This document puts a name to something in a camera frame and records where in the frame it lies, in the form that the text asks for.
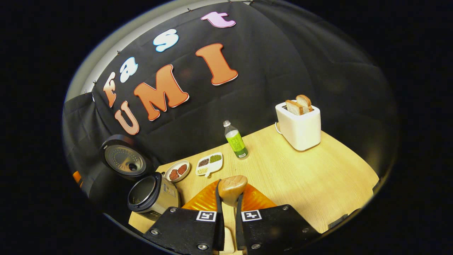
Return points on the wooden spoon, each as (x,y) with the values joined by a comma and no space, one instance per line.
(231,187)

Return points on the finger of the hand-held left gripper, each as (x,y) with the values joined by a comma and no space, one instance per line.
(78,178)

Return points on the yellow beans pile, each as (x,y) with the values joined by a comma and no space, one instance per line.
(202,171)

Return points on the green mung beans pile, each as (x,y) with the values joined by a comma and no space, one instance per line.
(215,158)

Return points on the black table edge bracket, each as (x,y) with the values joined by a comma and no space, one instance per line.
(338,221)

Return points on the black backdrop cloth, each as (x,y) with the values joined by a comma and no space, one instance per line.
(265,71)

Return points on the red-brown meat piece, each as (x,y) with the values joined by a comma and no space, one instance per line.
(182,169)
(173,175)

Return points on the white divided dish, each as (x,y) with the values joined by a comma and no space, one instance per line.
(212,170)

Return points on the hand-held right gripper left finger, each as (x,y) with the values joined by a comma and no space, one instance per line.
(220,223)

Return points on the dark red beans pile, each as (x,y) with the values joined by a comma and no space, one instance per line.
(203,163)

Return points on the dark grey rice cooker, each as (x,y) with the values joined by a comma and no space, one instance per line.
(166,198)

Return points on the toasted bread slice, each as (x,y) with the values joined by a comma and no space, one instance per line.
(293,107)
(304,102)

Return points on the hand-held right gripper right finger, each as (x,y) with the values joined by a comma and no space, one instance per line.
(239,226)

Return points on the white toaster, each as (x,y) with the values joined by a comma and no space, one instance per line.
(300,131)

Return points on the green label plastic bottle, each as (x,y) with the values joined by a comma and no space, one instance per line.
(236,141)

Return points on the small round white plate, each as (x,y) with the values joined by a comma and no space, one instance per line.
(184,176)

